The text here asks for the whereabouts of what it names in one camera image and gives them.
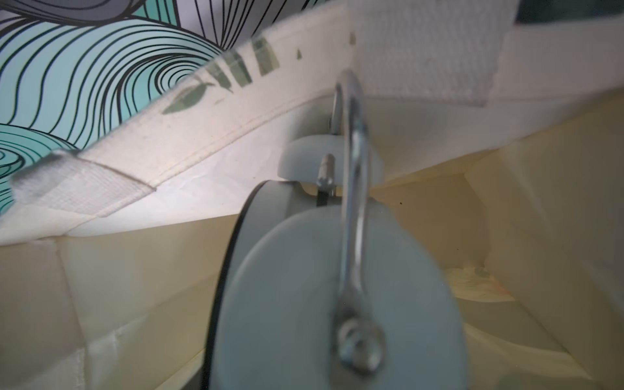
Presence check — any pale blue twin-bell alarm clock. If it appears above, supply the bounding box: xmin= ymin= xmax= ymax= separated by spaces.
xmin=198 ymin=70 xmax=469 ymax=389

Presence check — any floral canvas tote bag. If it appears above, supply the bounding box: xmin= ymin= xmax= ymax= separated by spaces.
xmin=1 ymin=1 xmax=623 ymax=389

